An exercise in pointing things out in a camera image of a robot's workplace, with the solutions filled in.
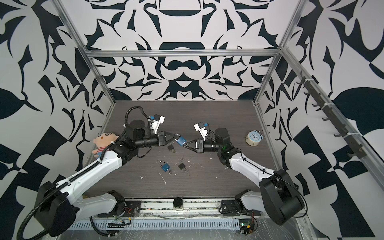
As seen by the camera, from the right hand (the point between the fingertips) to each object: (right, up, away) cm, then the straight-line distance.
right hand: (185, 147), depth 72 cm
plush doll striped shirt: (-49, +1, +17) cm, 52 cm away
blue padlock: (-2, +3, +1) cm, 4 cm away
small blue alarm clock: (+42, +1, +24) cm, 48 cm away
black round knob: (-3, -24, -4) cm, 24 cm away
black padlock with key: (-3, -14, +16) cm, 21 cm away
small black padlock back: (-10, -5, +23) cm, 26 cm away
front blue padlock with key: (-12, -14, +15) cm, 24 cm away
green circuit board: (+29, -37, -1) cm, 47 cm away
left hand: (-4, +7, -1) cm, 8 cm away
